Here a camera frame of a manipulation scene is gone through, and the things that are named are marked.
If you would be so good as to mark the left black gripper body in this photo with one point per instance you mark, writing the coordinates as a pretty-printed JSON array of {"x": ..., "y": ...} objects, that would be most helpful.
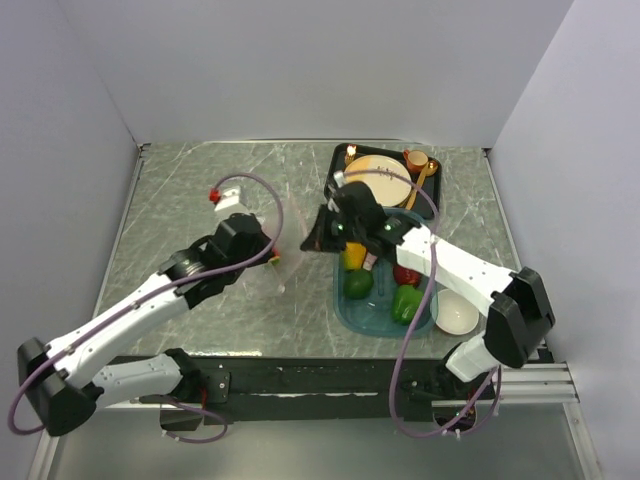
[{"x": 233, "y": 274}]

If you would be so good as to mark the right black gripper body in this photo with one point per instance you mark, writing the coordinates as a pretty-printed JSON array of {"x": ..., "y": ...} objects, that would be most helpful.
[{"x": 350, "y": 230}]

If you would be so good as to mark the yellow green mango toy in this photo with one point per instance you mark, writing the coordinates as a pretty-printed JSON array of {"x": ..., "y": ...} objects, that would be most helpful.
[{"x": 353, "y": 256}]

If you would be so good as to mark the purple eggplant toy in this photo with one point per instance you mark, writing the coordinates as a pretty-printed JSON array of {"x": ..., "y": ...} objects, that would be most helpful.
[{"x": 369, "y": 261}]

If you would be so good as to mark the watermelon slice toy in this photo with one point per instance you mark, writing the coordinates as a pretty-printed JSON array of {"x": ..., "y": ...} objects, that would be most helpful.
[{"x": 274, "y": 260}]

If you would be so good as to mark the clear zip top bag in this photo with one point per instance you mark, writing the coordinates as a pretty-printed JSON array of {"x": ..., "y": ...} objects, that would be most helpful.
[{"x": 270, "y": 280}]

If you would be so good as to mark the green lime toy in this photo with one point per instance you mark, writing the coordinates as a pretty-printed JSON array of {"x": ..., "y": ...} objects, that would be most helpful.
[{"x": 358, "y": 284}]

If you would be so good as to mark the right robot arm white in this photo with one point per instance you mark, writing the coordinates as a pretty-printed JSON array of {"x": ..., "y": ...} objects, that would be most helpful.
[{"x": 515, "y": 305}]

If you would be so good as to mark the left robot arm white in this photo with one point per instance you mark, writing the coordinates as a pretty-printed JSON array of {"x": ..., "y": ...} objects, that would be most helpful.
[{"x": 68, "y": 379}]

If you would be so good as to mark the cream orange plate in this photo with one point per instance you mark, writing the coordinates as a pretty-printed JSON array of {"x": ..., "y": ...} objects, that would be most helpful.
[{"x": 380, "y": 173}]

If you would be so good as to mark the black serving tray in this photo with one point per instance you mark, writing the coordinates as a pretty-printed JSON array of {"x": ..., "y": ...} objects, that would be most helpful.
[{"x": 431, "y": 187}]

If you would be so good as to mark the red apple toy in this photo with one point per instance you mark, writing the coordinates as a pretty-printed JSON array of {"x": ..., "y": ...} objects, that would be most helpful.
[{"x": 405, "y": 276}]

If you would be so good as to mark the gold fork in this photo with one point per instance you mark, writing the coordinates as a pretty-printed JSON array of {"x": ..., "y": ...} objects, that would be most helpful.
[{"x": 348, "y": 159}]

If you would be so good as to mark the orange small cup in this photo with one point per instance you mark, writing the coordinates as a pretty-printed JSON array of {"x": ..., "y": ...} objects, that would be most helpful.
[{"x": 416, "y": 160}]

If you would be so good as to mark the gold spoon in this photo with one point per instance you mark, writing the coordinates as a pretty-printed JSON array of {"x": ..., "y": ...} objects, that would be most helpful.
[{"x": 430, "y": 168}]

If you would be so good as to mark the green bell pepper toy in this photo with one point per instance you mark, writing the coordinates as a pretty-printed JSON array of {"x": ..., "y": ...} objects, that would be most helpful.
[{"x": 406, "y": 302}]

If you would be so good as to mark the white bowl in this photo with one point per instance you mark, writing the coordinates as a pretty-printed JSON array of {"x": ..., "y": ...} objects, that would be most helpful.
[{"x": 455, "y": 315}]

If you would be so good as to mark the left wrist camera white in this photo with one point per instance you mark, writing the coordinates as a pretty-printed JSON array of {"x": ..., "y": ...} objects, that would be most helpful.
[{"x": 228, "y": 201}]

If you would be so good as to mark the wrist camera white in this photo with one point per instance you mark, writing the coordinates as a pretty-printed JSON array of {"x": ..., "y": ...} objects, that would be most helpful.
[
  {"x": 339, "y": 178},
  {"x": 228, "y": 201}
]

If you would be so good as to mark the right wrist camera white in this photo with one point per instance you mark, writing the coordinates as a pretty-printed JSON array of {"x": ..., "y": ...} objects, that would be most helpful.
[{"x": 339, "y": 178}]

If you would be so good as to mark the black base frame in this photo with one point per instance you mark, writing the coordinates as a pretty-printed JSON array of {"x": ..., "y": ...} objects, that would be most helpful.
[{"x": 278, "y": 389}]

